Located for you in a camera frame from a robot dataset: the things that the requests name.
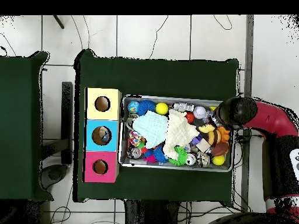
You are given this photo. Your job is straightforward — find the mint green cloth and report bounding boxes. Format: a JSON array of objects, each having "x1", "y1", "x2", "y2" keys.
[{"x1": 131, "y1": 110, "x2": 171, "y2": 150}]

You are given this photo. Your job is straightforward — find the pale yellow cloth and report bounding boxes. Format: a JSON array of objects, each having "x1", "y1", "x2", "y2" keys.
[{"x1": 164, "y1": 108, "x2": 201, "y2": 161}]

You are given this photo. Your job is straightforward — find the clear mesh bin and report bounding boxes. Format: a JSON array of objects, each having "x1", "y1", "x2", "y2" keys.
[{"x1": 119, "y1": 95, "x2": 237, "y2": 173}]

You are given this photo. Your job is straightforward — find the wooden box with three holes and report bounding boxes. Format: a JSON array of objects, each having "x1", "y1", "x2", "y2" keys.
[{"x1": 83, "y1": 86, "x2": 123, "y2": 184}]

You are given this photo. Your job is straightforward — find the blue spiky ball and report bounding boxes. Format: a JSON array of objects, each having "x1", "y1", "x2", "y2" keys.
[{"x1": 137, "y1": 99, "x2": 157, "y2": 117}]

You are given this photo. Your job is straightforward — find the multicoloured toy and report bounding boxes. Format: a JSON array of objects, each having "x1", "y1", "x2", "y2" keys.
[{"x1": 128, "y1": 130, "x2": 144, "y2": 148}]

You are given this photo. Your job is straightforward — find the blue globe ball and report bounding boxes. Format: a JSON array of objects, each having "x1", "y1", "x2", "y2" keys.
[{"x1": 127, "y1": 100, "x2": 140, "y2": 114}]

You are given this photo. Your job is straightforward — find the silver and black can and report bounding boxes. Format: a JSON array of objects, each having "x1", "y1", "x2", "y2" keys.
[{"x1": 128, "y1": 146, "x2": 143, "y2": 160}]

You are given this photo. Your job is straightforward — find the blue fuzzy toy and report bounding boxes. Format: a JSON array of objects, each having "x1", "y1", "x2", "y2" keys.
[{"x1": 153, "y1": 145, "x2": 169, "y2": 164}]

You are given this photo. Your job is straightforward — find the pink fuzzy toy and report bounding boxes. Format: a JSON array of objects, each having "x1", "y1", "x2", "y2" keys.
[{"x1": 142, "y1": 149, "x2": 157, "y2": 164}]

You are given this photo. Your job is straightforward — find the silver robot toy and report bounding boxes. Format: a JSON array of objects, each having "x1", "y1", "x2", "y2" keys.
[{"x1": 172, "y1": 102, "x2": 195, "y2": 113}]

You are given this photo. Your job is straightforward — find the green fuzzy toy with eyes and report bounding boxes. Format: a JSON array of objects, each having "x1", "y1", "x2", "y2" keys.
[{"x1": 168, "y1": 147, "x2": 189, "y2": 167}]

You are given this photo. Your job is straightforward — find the white baseball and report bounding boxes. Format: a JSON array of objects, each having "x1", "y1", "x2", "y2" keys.
[{"x1": 193, "y1": 106, "x2": 207, "y2": 120}]

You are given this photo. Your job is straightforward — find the yellow toy banana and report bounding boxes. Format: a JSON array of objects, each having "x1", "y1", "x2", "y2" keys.
[{"x1": 198, "y1": 122, "x2": 217, "y2": 134}]

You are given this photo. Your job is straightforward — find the small wooden block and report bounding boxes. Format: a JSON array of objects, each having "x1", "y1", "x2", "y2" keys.
[{"x1": 196, "y1": 139, "x2": 212, "y2": 153}]

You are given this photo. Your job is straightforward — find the crushed silver can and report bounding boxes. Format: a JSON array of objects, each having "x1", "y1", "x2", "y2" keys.
[{"x1": 197, "y1": 152, "x2": 211, "y2": 169}]

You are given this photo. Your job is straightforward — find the toy hamburger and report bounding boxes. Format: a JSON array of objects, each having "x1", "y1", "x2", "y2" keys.
[{"x1": 207, "y1": 129, "x2": 222, "y2": 145}]

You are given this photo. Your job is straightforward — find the brown toy football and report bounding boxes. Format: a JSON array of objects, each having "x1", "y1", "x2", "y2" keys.
[{"x1": 210, "y1": 142, "x2": 230, "y2": 157}]

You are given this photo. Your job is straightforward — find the orange spiky toy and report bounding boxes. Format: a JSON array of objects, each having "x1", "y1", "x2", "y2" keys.
[{"x1": 219, "y1": 127, "x2": 232, "y2": 144}]

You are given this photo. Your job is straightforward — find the small yellow ball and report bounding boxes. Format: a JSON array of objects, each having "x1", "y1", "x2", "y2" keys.
[{"x1": 212, "y1": 153, "x2": 225, "y2": 167}]

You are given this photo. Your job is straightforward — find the dark green side table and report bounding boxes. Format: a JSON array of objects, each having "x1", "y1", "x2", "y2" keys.
[{"x1": 0, "y1": 50, "x2": 53, "y2": 202}]

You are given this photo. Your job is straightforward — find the black floor cable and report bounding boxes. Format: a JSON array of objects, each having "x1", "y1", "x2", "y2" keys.
[{"x1": 52, "y1": 15, "x2": 99, "y2": 52}]

